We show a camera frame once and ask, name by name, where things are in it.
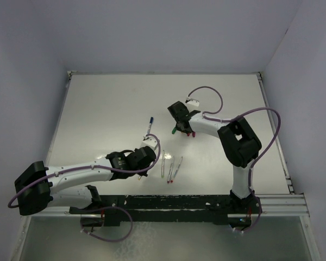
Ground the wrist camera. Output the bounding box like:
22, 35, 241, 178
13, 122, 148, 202
185, 97, 200, 107
141, 135, 158, 151

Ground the white pen green end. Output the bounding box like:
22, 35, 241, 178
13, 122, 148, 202
161, 150, 165, 178

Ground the white pen red end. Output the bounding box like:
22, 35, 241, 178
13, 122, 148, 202
170, 157, 183, 183

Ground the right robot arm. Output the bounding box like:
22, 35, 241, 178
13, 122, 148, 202
167, 101, 262, 213

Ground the white pen purple end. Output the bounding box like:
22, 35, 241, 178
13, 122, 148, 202
167, 156, 175, 184

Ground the white pen blue end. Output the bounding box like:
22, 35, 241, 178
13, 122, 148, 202
145, 121, 153, 137

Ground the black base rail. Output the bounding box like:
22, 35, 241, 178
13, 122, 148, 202
70, 195, 262, 226

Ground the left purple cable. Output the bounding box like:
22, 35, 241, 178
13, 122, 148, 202
7, 134, 161, 209

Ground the aluminium frame rail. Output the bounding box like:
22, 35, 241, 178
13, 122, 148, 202
256, 72, 310, 218

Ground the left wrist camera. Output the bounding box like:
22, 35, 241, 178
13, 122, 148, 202
141, 135, 158, 151

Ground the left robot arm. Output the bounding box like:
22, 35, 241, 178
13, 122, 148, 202
13, 146, 158, 216

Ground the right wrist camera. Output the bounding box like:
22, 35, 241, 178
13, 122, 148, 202
185, 97, 200, 107

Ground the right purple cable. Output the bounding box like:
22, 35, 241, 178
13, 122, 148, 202
187, 86, 282, 234

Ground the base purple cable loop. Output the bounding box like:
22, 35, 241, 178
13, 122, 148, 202
80, 206, 134, 242

